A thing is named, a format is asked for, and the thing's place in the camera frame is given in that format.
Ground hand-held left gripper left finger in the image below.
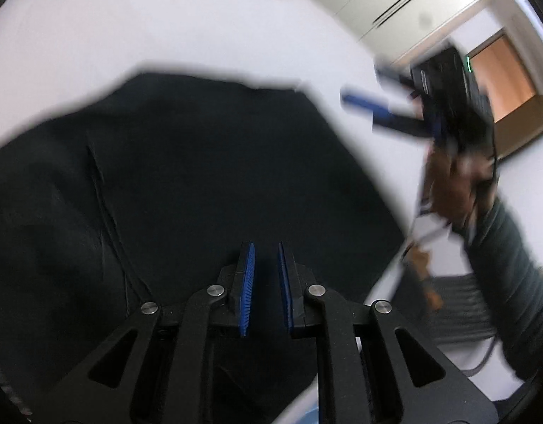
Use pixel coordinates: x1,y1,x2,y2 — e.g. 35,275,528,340
33,241,257,424

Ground person's right hand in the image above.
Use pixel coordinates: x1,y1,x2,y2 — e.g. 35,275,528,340
423,140,498,236

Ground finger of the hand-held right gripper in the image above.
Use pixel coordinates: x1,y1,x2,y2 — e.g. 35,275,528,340
340,88,433,139
374,63,419,95

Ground grey cable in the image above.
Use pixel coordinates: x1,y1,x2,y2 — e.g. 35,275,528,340
465,335,507,377

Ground wooden door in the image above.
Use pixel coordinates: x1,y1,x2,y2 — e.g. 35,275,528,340
468,31,543,160

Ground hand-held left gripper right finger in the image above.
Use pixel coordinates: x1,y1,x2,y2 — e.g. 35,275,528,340
277,242,498,424

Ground dark denim pants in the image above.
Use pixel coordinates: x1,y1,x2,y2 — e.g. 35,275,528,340
0,72,416,424

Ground dark ribbed cloth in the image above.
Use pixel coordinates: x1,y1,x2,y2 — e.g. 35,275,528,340
426,274,498,346

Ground person's right forearm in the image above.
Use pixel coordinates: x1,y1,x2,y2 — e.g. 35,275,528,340
450,196,543,381

